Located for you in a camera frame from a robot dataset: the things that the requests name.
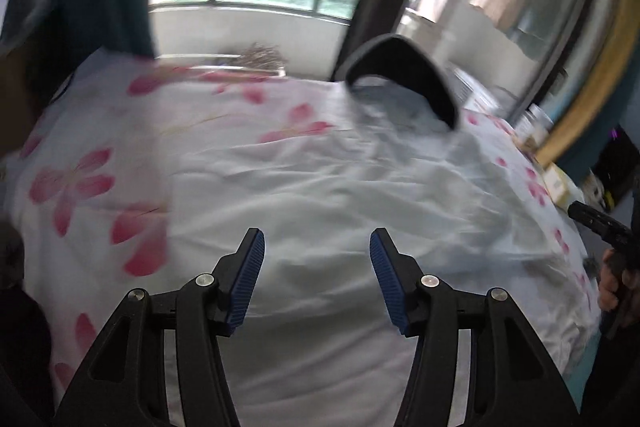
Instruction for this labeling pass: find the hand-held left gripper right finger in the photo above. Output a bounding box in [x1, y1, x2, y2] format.
[369, 228, 583, 427]

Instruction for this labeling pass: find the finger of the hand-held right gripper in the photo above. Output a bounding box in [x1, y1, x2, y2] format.
[567, 201, 632, 244]

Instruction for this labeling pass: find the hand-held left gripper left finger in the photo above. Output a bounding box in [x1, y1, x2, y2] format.
[57, 227, 266, 427]

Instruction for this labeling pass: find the white shirt with dark collar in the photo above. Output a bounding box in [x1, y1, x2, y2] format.
[160, 34, 601, 427]

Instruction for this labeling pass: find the person's right hand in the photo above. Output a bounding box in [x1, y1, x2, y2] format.
[597, 250, 639, 313]

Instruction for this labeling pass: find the small cardboard box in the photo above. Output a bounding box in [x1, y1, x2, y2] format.
[540, 164, 577, 204]

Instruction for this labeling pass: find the dark screen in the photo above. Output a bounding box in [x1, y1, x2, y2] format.
[590, 124, 640, 212]

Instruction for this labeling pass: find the clear jar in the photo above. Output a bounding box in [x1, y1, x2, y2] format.
[517, 104, 553, 148]

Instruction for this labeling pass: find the white balcony appliance unit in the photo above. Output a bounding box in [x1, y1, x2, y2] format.
[445, 62, 493, 110]

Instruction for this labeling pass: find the pink floral bed sheet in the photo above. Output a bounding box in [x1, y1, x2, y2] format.
[0, 49, 601, 408]

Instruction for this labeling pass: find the dried plant bundle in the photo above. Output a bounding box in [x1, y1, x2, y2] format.
[239, 42, 288, 72]

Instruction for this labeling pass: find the yellow wooden frame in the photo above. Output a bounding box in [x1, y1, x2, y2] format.
[537, 0, 640, 168]

